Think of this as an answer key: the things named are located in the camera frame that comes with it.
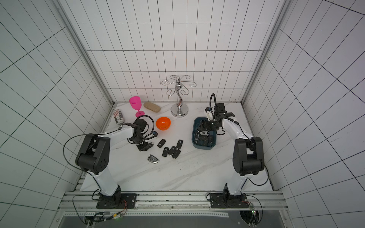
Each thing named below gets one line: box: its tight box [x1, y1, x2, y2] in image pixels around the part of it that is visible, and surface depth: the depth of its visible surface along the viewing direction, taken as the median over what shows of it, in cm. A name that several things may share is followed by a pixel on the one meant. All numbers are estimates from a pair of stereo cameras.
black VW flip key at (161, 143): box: [156, 139, 166, 149], surface depth 96 cm
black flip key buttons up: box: [172, 149, 182, 159], surface depth 91 cm
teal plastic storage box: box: [191, 116, 218, 151], surface depth 98 cm
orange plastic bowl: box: [155, 116, 172, 132], surface depth 105 cm
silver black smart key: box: [147, 153, 160, 164], surface depth 89 cm
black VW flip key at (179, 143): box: [176, 139, 183, 149], surface depth 97 cm
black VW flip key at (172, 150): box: [168, 145, 177, 156], surface depth 93 cm
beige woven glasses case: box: [143, 101, 162, 113], surface depth 116 cm
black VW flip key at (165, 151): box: [162, 146, 170, 157], surface depth 92 cm
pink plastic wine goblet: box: [129, 95, 145, 118], surface depth 105 cm
